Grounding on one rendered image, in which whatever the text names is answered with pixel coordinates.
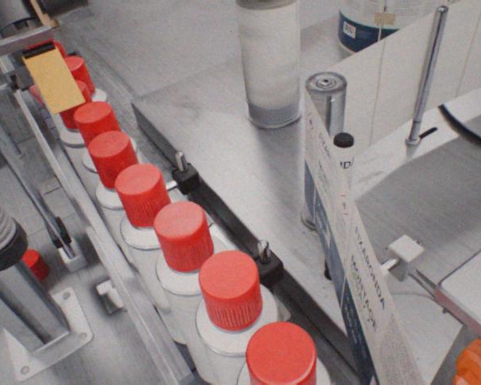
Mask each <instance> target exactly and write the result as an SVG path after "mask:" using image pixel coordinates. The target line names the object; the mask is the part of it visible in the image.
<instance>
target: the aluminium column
mask: <svg viewBox="0 0 481 385"><path fill-rule="evenodd" d="M0 324H1V325H2V326H3V327H4V328H5V329H6V330H7V331H8V332H9V333H10V334H11V336H13V337H14V338H15V339H17V340H18V341H19V342H20V343H21V344H22V345H23V346H24V347H25V348H26V349H27V350H28V351H29V352H30V353H31V355H32V356H35V355H36V354H38V353H40V352H41V351H44V350H45V349H47V348H48V347H50V346H51V345H53V344H55V343H56V342H58V341H59V340H61V339H63V338H65V337H67V336H69V335H71V332H70V330H69V327H68V325H67V321H66V319H65V317H64V316H63V312H62V310H61V308H60V306H59V305H58V303H57V302H56V301H55V300H54V299H53V298H52V297H51V295H50V293H49V292H48V291H47V290H46V288H45V287H44V286H43V284H42V283H41V282H40V281H39V280H38V278H37V277H36V276H35V275H34V274H33V273H32V272H31V269H30V268H29V266H28V265H27V264H26V263H25V262H24V261H23V259H22V258H21V259H20V260H19V261H18V262H17V263H16V264H14V265H13V266H11V267H10V268H9V269H6V270H4V271H2V272H0Z"/></svg>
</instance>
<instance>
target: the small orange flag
mask: <svg viewBox="0 0 481 385"><path fill-rule="evenodd" d="M22 55H23V57H22V58H23V60H24V61H25V63H26V65H27V67H28V69H29V71H30V73H31V76H32V77H33V79H34V81H35V82H36V84H37V86H38V89H39V90H40V91H41V93H42V96H43V97H44V99H45V100H46V102H47V104H48V106H49V108H50V110H51V113H52V115H56V114H58V113H60V112H62V111H66V110H68V109H70V108H72V107H75V106H77V105H80V104H81V103H85V102H86V100H85V99H84V97H83V96H82V94H81V92H80V90H79V88H78V86H77V84H76V83H75V81H74V79H73V77H72V76H71V72H70V71H69V69H68V67H67V65H66V63H65V61H64V59H63V57H62V56H61V55H60V53H59V50H58V48H57V46H56V45H54V44H53V42H52V41H51V42H48V43H44V44H42V45H40V46H37V47H33V48H31V49H29V50H26V51H22Z"/></svg>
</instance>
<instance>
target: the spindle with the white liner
mask: <svg viewBox="0 0 481 385"><path fill-rule="evenodd" d="M235 3H236V14H237V21H238V30H239V36H240V48H241V57H242V63H243V68H244V78H245V90H246V92H245V100H246V102H247V103H248V104H249V105H248V106H247V109H246V115H247V117H248V119H249V120H250V121H251V122H252V123H253V124H255V125H257V126H259V127H263V128H282V127H285V126H287V125H290V124H291V123H293V122H294V121H296V120H297V119H298V118H299V117H300V116H301V113H302V106H301V103H300V102H299V99H300V98H301V89H300V81H301V74H300V55H301V54H300V0H235Z"/></svg>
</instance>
